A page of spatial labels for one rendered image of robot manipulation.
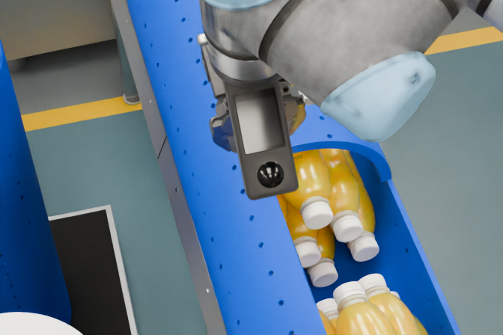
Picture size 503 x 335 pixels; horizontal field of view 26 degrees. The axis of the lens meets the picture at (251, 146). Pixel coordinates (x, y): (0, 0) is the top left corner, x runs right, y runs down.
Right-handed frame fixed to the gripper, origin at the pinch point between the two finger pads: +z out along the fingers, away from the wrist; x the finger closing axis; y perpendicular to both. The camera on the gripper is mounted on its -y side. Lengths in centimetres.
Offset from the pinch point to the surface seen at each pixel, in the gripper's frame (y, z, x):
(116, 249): 42, 148, 26
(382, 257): -1, 50, -17
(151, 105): 42, 73, 9
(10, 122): 43, 69, 33
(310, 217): 2.3, 33.6, -7.0
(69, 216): 54, 150, 35
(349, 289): -9.1, 29.8, -8.6
